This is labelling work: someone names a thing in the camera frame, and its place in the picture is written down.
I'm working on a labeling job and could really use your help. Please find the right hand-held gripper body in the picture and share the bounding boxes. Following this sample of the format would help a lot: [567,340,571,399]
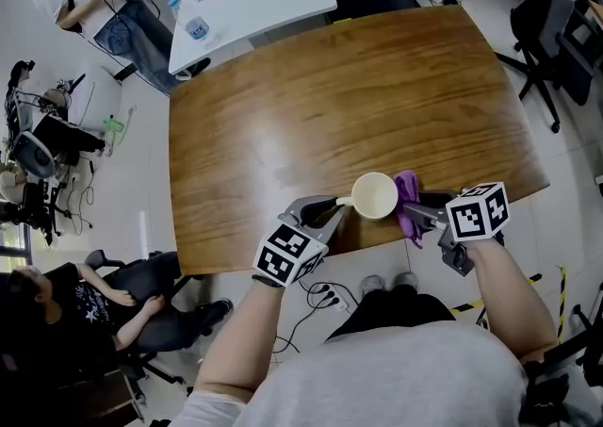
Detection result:
[437,181,512,277]

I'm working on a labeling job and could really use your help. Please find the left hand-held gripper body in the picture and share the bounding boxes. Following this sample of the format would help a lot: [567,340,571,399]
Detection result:
[253,200,332,288]

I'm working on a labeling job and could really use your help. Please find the purple cloth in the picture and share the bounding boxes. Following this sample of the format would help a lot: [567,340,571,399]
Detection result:
[393,170,424,250]

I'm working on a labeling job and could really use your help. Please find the cream ceramic mug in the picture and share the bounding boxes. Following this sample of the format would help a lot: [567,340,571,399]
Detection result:
[334,172,400,222]

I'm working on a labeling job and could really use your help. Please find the person's right forearm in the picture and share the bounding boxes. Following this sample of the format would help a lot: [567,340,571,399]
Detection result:
[465,238,560,363]

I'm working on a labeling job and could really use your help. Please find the person's left forearm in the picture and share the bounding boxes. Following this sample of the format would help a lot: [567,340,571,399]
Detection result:
[193,281,284,405]

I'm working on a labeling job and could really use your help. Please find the person's right grey shoe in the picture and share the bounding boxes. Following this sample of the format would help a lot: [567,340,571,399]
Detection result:
[393,271,420,292]

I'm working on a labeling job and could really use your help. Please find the person's grey shoe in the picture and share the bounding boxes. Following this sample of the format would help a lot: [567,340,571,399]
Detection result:
[358,273,385,299]
[393,271,420,292]

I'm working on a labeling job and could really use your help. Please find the person's left grey shoe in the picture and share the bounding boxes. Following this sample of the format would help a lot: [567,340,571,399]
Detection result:
[358,273,385,299]

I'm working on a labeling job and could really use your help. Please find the person's black trousers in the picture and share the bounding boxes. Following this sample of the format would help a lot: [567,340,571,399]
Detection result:
[324,283,456,344]

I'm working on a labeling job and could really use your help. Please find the black office chair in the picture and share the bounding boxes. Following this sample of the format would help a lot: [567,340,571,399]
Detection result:
[84,248,227,386]
[494,0,602,134]
[541,302,603,388]

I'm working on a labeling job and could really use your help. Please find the person's torso in light shirt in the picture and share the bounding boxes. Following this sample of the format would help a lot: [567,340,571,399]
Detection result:
[171,319,529,427]

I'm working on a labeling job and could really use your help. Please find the white desk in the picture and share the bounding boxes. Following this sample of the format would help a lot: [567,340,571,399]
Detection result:
[168,0,338,76]

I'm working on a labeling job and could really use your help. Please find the clear water bottle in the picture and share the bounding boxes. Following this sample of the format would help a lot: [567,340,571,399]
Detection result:
[168,0,212,44]

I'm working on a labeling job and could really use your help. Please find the dark brown cabinet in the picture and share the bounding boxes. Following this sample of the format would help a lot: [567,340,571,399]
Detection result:
[51,368,145,427]

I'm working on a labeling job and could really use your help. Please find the white rounded appliance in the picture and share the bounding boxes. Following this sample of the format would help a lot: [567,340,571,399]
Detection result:
[70,64,124,134]

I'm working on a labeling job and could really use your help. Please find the black equipment stand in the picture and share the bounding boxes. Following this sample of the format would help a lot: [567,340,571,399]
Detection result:
[0,179,72,247]

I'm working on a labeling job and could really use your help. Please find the grey mesh office chair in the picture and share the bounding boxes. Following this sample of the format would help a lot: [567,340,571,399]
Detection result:
[11,130,60,179]

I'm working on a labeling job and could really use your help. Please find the black power cable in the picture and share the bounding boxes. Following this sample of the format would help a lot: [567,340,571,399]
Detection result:
[270,281,340,363]

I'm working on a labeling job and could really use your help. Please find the black arm strap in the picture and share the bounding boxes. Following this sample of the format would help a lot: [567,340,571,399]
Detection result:
[517,358,574,427]

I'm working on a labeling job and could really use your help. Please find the black floor cable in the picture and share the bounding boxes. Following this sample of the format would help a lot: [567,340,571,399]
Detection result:
[65,170,95,233]

